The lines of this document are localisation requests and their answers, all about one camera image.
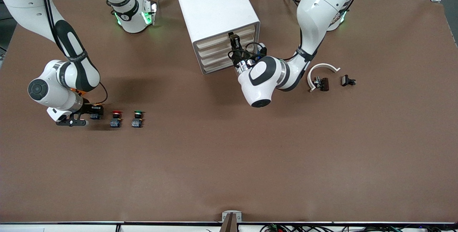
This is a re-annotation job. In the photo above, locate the white bin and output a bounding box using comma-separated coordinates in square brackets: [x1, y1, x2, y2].
[195, 25, 255, 50]

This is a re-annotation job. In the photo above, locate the white drawer beige front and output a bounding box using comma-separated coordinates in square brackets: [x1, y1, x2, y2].
[203, 51, 257, 74]
[198, 34, 255, 58]
[200, 43, 256, 66]

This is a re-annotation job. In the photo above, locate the red push button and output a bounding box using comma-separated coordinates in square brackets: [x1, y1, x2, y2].
[110, 110, 123, 128]

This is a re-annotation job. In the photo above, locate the green push button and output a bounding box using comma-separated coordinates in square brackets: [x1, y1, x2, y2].
[131, 110, 145, 128]

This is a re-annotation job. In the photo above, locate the white drawer cabinet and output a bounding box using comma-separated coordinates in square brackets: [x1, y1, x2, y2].
[173, 0, 261, 75]

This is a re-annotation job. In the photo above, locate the white curved plastic band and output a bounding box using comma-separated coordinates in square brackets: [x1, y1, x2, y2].
[308, 63, 340, 92]

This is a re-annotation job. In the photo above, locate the dark brown metal clip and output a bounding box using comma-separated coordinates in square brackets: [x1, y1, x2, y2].
[314, 76, 330, 92]

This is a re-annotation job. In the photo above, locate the brown table cover sheet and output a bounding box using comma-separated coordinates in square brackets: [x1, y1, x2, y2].
[0, 0, 458, 223]

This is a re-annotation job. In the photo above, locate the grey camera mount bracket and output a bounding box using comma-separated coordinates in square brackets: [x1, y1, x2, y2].
[219, 211, 243, 232]

